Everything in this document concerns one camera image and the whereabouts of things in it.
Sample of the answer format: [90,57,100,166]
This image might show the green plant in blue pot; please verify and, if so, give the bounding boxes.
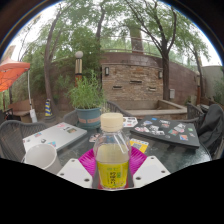
[66,71,107,130]

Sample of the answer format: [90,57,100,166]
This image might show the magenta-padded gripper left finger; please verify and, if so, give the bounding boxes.
[56,148,98,189]

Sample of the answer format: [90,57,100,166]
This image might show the black backpack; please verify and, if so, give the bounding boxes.
[196,103,224,158]

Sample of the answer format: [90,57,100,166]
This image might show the globe lamp post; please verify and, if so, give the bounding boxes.
[73,50,84,83]

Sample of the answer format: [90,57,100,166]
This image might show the wooden bench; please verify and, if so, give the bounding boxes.
[8,99,34,118]

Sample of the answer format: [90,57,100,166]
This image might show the orange patio umbrella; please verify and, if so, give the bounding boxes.
[0,44,38,124]

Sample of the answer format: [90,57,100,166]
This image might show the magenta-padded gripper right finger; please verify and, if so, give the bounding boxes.
[128,146,172,188]

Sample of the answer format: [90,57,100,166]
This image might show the yellow blue striped cone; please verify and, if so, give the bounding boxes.
[44,98,54,118]

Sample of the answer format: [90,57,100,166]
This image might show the yellow card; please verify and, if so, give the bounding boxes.
[129,137,150,154]

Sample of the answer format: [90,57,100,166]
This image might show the black laptop with stickers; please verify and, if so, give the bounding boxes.
[129,114,201,149]

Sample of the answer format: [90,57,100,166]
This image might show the silver laptop with stickers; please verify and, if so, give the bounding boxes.
[22,121,88,154]

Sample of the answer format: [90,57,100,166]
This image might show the dark patio chair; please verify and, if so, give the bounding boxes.
[0,108,21,123]

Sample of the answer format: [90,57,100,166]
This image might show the clear bottle with yellow label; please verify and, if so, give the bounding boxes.
[93,112,132,190]

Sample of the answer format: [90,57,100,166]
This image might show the white mug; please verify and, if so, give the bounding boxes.
[21,143,63,175]

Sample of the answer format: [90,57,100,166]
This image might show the small colourful card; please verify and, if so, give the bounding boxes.
[88,133,101,143]

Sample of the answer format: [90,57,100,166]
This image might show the white printed card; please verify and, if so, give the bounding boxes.
[122,116,139,128]

